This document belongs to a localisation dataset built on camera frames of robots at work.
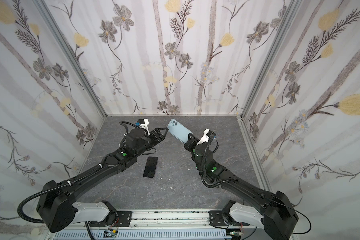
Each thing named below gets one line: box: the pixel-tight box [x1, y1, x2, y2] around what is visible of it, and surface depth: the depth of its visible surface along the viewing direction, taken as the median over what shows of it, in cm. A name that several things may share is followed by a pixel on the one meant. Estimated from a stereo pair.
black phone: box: [143, 156, 158, 178], surface depth 92 cm
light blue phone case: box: [167, 118, 193, 144], surface depth 79 cm
